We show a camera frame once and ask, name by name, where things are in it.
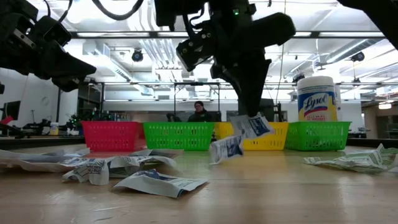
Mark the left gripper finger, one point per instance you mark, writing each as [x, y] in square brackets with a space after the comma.
[68, 72]
[66, 59]

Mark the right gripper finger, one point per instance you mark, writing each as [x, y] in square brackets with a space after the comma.
[225, 72]
[253, 87]

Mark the alcohol antiseptic pad packet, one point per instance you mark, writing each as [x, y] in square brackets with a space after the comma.
[90, 172]
[227, 149]
[164, 153]
[158, 185]
[140, 163]
[255, 127]

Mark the black background robot arm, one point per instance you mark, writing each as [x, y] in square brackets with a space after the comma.
[40, 126]

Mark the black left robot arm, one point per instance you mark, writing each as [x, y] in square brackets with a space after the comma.
[12, 46]

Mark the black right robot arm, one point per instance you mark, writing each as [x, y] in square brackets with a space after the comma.
[379, 15]

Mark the black computer monitor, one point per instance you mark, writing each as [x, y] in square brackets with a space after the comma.
[267, 110]

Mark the dark background cabinet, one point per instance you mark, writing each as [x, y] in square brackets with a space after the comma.
[88, 102]

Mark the white background bottle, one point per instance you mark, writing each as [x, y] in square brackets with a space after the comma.
[54, 128]

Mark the person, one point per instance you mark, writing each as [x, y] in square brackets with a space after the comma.
[200, 114]

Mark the yellow plastic basket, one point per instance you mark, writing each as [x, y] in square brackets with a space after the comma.
[273, 141]

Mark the dark background monitor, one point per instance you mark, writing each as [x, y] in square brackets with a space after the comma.
[12, 109]

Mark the black overhead light bar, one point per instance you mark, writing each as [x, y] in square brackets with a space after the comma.
[124, 34]

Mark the Lysol wipes canister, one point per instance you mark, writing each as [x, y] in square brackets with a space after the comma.
[317, 99]

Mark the red plastic basket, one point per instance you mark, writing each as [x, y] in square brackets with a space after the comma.
[109, 135]

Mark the black ceiling spotlight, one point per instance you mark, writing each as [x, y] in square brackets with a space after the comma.
[357, 57]
[137, 55]

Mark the green plastic basket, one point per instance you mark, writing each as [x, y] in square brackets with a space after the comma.
[178, 135]
[317, 137]

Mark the green printed ointment packet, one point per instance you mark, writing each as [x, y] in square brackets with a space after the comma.
[387, 154]
[345, 163]

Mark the silver ceiling air duct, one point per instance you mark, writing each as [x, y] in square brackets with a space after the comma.
[203, 76]

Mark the black background workstation frame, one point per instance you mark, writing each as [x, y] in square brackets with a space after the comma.
[196, 83]

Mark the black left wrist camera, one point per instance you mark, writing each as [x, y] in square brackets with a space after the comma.
[51, 31]

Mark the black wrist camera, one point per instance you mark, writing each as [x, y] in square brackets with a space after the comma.
[51, 31]
[196, 49]

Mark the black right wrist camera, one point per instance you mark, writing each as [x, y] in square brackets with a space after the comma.
[196, 49]

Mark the bright wall lamp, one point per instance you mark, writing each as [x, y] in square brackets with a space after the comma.
[384, 106]

